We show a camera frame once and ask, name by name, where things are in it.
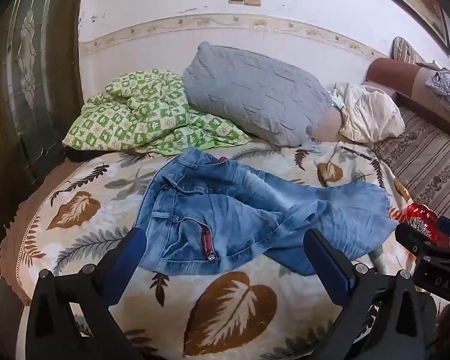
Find striped floral sofa cover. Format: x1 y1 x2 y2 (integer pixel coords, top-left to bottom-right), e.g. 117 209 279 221
371 103 450 241

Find pink pillow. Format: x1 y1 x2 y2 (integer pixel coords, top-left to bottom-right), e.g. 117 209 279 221
311 107 346 143

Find blue denim pants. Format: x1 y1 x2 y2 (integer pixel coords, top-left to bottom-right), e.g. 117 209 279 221
139 147 399 276

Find grey pillow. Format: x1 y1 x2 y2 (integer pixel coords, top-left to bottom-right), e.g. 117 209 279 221
182 42 332 148

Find leaf print blanket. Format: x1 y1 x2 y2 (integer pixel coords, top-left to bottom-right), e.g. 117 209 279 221
15 140 421 360

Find green checkered blanket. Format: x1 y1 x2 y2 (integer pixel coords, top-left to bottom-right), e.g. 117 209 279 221
62 68 254 157

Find grey crumpled cloth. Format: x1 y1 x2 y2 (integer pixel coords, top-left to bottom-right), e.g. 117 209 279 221
424 68 450 115

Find dark door with glass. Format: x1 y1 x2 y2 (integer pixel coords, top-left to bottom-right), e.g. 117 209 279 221
0 0 87 308

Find red glass dish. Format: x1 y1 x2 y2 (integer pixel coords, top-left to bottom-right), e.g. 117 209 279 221
402 202 441 246

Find dark pen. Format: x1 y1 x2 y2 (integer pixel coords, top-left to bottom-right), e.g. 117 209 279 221
341 146 373 160

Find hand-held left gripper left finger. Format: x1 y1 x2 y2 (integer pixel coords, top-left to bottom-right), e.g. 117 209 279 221
25 227 148 360

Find cream crumpled cloth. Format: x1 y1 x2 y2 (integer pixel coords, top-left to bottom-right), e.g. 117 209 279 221
330 82 406 144

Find striped cushion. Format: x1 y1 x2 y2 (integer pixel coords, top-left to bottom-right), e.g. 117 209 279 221
392 37 426 64

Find brown ruffled bedspread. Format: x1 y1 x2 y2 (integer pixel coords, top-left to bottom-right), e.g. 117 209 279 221
0 155 79 306

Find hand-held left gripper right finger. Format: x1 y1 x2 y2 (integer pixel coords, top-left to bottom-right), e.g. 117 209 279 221
303 229 437 360

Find large framed picture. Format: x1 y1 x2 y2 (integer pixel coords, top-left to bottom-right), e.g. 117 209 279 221
350 0 450 57

